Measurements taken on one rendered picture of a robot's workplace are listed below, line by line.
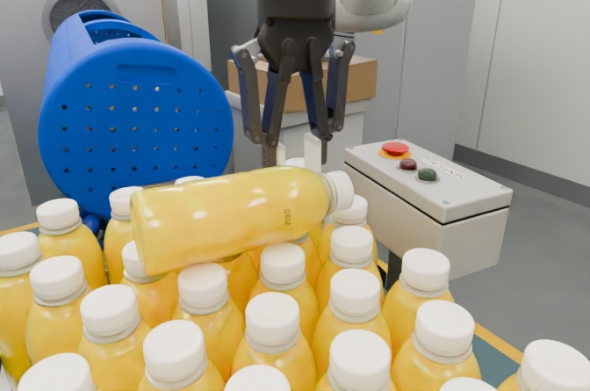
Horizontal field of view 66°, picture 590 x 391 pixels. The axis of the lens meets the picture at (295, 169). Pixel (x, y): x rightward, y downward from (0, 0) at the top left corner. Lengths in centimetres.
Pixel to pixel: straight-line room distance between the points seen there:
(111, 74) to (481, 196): 51
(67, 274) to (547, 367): 35
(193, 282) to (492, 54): 322
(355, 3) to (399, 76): 106
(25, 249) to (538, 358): 41
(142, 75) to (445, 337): 54
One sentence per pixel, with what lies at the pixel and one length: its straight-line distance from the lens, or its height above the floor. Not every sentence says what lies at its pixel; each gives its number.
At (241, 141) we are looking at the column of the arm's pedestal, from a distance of 142.
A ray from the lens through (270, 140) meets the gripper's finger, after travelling 48.
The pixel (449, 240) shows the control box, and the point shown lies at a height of 106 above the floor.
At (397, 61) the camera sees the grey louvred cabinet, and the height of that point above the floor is 96.
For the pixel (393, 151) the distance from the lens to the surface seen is 60.
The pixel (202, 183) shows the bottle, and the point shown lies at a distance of 38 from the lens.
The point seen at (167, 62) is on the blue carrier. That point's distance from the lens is 70.
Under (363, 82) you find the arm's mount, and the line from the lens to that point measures 132.
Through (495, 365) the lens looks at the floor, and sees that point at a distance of 197.
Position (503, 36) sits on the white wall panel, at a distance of 343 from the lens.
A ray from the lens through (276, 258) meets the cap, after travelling 39.
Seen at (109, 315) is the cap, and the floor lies 109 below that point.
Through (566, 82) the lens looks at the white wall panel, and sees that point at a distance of 325.
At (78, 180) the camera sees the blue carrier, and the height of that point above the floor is 104.
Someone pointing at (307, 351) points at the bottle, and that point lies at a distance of 36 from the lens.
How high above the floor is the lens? 131
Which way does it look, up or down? 23 degrees down
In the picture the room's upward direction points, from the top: straight up
